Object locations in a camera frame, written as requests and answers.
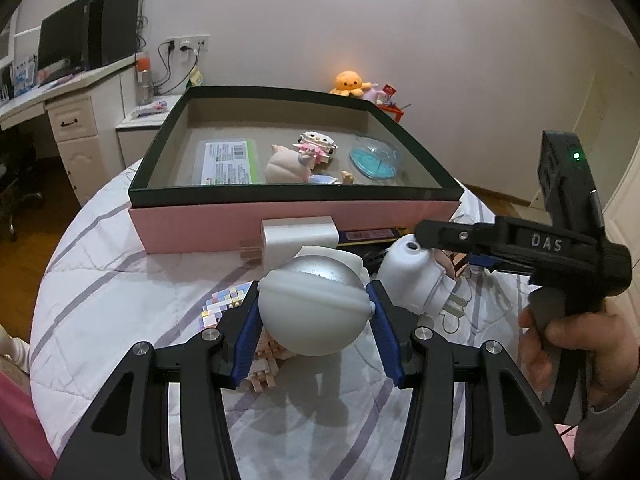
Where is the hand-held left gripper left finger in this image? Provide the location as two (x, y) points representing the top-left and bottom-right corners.
(52, 280), (261, 480)

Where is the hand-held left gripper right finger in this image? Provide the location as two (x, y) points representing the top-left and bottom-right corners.
(366, 280), (581, 480)

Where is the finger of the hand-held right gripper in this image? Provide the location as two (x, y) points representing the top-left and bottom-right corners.
(414, 217), (501, 253)
(462, 252), (533, 276)

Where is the white plug-in device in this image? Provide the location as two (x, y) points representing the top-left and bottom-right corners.
(375, 237), (473, 333)

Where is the white astronaut figure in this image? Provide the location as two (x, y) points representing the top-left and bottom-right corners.
(256, 245), (376, 357)

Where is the clear blue plastic dish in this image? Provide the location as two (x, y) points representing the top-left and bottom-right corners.
(348, 135), (403, 181)

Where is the pink storage box dark rim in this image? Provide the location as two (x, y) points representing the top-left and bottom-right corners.
(127, 85), (463, 256)

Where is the pink white block figure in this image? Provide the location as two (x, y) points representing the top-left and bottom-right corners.
(292, 131), (337, 165)

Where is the small pink doll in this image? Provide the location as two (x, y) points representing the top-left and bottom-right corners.
(264, 142), (356, 186)

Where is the green labelled packet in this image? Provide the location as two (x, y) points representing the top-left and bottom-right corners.
(196, 139), (258, 186)

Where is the person's right forearm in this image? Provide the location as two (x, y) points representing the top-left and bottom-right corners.
(572, 370), (640, 480)

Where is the person's right hand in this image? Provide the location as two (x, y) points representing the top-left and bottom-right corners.
(517, 305), (640, 406)

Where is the pastel building block toy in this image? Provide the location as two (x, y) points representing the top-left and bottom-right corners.
(200, 282), (296, 393)

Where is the dark flat box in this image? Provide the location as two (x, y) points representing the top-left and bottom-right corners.
(337, 226), (408, 248)

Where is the white charger adapter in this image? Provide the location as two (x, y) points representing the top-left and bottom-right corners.
(241, 216), (340, 266)

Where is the white door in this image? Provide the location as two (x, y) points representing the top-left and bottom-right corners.
(570, 60), (636, 201)

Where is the orange octopus plush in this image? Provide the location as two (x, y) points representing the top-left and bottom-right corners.
(329, 71), (373, 96)

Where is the pink bedding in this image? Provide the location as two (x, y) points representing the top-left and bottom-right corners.
(0, 360), (57, 480)

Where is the white desk with drawers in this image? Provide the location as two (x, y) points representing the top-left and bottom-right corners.
(0, 52), (146, 206)

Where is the clear bottle orange cap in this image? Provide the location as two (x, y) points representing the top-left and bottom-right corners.
(135, 51), (153, 106)

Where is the black office chair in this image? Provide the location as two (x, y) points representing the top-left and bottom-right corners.
(0, 125), (46, 241)

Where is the black computer tower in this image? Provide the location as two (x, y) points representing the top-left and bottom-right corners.
(87, 0), (141, 68)

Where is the blue white box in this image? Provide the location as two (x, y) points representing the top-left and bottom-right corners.
(11, 54), (40, 97)

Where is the black computer monitor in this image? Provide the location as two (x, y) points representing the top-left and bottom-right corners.
(37, 0), (93, 78)

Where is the cream wooden post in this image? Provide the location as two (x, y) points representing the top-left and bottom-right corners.
(0, 325), (28, 372)

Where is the white wall socket strip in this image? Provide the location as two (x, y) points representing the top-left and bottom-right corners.
(166, 35), (211, 53)

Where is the black power cable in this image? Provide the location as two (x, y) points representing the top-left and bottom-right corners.
(157, 40), (176, 95)

